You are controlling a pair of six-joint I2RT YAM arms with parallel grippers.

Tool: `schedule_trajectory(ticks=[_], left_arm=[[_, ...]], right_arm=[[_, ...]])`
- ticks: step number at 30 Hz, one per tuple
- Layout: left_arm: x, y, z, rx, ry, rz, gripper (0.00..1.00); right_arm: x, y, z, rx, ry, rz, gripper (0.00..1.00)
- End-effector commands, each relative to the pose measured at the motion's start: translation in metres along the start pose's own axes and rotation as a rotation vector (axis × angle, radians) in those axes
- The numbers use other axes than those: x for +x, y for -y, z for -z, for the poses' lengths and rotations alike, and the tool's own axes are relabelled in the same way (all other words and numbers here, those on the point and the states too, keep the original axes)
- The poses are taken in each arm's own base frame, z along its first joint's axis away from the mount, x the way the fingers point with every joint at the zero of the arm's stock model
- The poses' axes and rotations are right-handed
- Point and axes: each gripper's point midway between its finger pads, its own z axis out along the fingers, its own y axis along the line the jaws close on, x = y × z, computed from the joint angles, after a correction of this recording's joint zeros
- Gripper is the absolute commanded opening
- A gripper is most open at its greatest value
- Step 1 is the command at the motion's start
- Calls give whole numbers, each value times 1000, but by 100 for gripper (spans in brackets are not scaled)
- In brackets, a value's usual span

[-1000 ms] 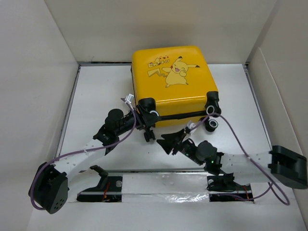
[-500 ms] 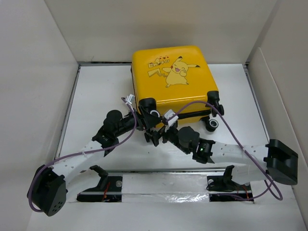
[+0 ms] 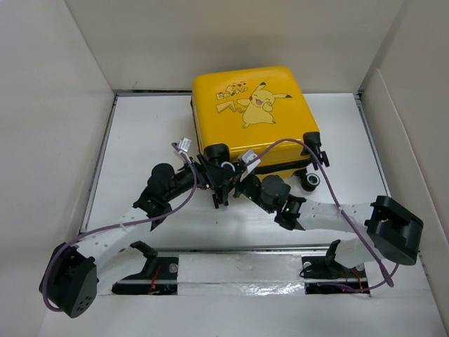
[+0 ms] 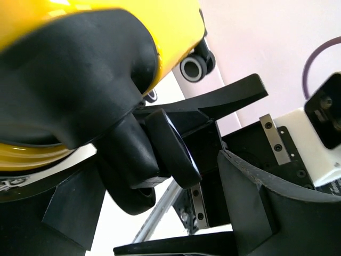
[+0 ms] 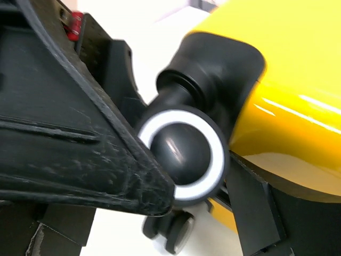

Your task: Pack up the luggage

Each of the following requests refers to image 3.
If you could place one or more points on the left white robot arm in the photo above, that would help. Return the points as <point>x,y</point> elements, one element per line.
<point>70,281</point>

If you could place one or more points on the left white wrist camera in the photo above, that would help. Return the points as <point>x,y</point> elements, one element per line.
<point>182,148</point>

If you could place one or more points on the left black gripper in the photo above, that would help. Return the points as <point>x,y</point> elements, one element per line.
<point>210,175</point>

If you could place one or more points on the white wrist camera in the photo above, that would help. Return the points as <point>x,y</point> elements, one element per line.
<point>250,161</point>
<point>182,148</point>

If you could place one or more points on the yellow hard-shell suitcase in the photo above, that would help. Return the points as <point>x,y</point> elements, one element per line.
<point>252,109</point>

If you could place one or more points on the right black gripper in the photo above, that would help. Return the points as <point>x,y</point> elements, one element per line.
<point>238,185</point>

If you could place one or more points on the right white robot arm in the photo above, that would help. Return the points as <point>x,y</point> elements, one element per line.
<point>384,229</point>

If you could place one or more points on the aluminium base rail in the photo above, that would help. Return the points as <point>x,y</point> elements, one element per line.
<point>137,269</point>

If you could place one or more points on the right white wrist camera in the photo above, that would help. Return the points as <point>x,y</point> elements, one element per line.
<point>250,161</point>

